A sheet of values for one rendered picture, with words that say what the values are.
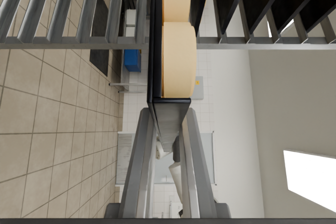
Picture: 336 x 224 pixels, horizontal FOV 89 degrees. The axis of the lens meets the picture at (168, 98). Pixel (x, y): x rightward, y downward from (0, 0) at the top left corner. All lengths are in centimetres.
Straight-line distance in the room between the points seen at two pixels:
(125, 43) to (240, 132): 372
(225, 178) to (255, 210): 83
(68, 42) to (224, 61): 390
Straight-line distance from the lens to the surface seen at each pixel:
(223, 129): 398
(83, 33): 66
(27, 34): 75
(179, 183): 66
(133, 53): 352
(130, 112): 388
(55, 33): 71
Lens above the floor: 105
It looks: 1 degrees up
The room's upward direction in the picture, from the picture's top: 90 degrees clockwise
